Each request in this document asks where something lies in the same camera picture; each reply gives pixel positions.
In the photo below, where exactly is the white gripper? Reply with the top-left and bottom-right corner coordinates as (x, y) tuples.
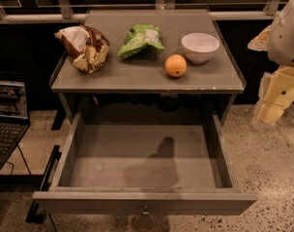
(248, 26), (294, 125)

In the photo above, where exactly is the green rice chip bag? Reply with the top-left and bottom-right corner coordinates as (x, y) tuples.
(118, 24), (164, 59)

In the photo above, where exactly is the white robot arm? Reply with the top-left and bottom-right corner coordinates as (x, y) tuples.
(248, 0), (294, 125)

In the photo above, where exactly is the brown yellow chip bag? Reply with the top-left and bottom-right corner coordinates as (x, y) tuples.
(55, 25), (109, 73)

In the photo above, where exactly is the open grey top drawer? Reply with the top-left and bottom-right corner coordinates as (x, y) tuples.
(34, 115), (256, 216)

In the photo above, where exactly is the white bowl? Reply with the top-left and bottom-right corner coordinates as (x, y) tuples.
(181, 33), (220, 64)

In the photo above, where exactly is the orange fruit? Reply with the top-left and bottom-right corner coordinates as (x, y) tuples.
(164, 54), (187, 78)

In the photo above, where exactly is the grey cabinet table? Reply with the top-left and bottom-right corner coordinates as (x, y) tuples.
(51, 10), (246, 119)

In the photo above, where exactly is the black laptop stand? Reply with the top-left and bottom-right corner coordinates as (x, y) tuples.
(0, 110), (70, 232)

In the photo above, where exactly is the black laptop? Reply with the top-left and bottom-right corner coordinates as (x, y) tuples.
(0, 72), (30, 170)

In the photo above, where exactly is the metal railing frame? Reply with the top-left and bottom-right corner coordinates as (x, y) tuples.
(0, 0), (294, 25)

